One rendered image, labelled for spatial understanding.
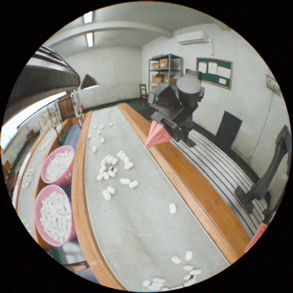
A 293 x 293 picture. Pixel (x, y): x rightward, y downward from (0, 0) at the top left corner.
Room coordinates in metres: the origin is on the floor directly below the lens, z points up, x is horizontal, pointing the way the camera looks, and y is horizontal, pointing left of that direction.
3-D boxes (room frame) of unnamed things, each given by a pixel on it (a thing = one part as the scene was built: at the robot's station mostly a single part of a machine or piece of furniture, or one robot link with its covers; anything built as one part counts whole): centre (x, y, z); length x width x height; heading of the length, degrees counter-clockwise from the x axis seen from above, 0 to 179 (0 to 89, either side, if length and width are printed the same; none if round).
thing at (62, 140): (0.50, 0.83, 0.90); 0.20 x 0.19 x 0.45; 25
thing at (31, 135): (1.80, 5.79, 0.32); 0.42 x 0.42 x 0.64; 26
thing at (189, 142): (0.53, -0.26, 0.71); 0.20 x 0.07 x 0.08; 26
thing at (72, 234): (-0.06, 0.36, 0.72); 0.27 x 0.27 x 0.10
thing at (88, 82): (0.69, 0.40, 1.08); 0.62 x 0.08 x 0.07; 25
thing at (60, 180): (0.20, 0.47, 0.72); 0.27 x 0.27 x 0.10
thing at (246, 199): (-0.01, -0.52, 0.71); 0.20 x 0.07 x 0.08; 26
